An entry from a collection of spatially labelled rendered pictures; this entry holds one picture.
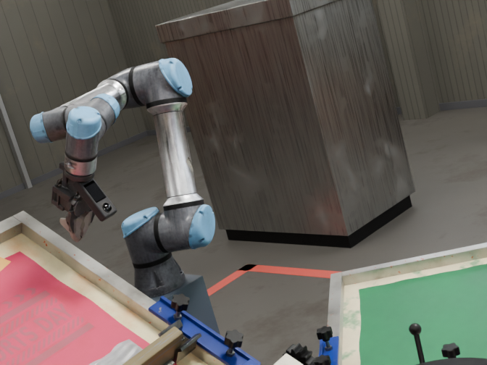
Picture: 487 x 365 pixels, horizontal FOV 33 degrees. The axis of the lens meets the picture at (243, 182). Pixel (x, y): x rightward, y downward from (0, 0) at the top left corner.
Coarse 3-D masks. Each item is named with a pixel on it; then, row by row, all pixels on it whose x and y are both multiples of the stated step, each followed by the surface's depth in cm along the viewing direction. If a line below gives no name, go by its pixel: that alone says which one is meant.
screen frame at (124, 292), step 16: (0, 224) 216; (16, 224) 217; (32, 224) 218; (0, 240) 214; (48, 240) 214; (64, 240) 215; (64, 256) 212; (80, 256) 211; (80, 272) 210; (96, 272) 207; (112, 272) 208; (112, 288) 205; (128, 288) 205; (128, 304) 203; (144, 304) 201; (160, 320) 198; (192, 352) 195
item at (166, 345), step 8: (176, 328) 186; (168, 336) 184; (176, 336) 184; (152, 344) 181; (160, 344) 181; (168, 344) 182; (176, 344) 186; (144, 352) 179; (152, 352) 179; (160, 352) 181; (168, 352) 184; (128, 360) 176; (136, 360) 176; (144, 360) 177; (152, 360) 179; (160, 360) 183; (168, 360) 187
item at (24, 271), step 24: (24, 264) 210; (0, 288) 201; (24, 288) 203; (48, 288) 204; (96, 312) 201; (96, 336) 194; (120, 336) 196; (48, 360) 186; (72, 360) 187; (96, 360) 188
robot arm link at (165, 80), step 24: (144, 72) 233; (168, 72) 229; (144, 96) 234; (168, 96) 231; (168, 120) 232; (168, 144) 232; (168, 168) 232; (192, 168) 235; (168, 192) 233; (192, 192) 233; (168, 216) 232; (192, 216) 230; (168, 240) 232; (192, 240) 230
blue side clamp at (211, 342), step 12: (168, 300) 201; (156, 312) 198; (168, 312) 199; (180, 312) 199; (192, 324) 197; (204, 324) 196; (192, 336) 194; (204, 336) 194; (216, 336) 194; (204, 348) 192; (216, 348) 192; (228, 348) 192; (240, 348) 192; (228, 360) 189; (240, 360) 190; (252, 360) 190
